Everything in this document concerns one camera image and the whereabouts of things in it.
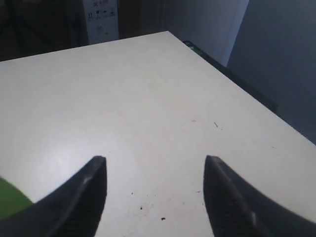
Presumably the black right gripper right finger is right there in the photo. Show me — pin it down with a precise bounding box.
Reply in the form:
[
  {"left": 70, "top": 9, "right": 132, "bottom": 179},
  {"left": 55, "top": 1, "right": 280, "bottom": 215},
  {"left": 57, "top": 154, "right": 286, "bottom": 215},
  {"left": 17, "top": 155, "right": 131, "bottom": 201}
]
[{"left": 203, "top": 156, "right": 316, "bottom": 237}]

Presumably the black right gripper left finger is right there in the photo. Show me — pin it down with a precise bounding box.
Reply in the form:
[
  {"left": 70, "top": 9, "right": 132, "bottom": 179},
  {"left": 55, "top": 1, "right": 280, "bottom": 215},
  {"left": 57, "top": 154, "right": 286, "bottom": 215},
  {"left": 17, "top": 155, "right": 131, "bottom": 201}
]
[{"left": 0, "top": 156, "right": 107, "bottom": 237}]

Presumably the red artificial anthurium plant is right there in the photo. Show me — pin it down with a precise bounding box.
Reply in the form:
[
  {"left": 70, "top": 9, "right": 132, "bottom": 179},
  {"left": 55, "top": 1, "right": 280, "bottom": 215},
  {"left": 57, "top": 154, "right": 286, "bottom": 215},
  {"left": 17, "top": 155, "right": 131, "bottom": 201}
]
[{"left": 0, "top": 177, "right": 33, "bottom": 220}]

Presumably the white cardboard box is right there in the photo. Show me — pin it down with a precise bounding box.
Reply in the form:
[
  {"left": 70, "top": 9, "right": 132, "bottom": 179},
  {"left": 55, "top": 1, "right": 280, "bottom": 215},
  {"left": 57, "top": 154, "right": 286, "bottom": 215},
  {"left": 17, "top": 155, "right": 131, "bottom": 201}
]
[{"left": 83, "top": 0, "right": 119, "bottom": 44}]

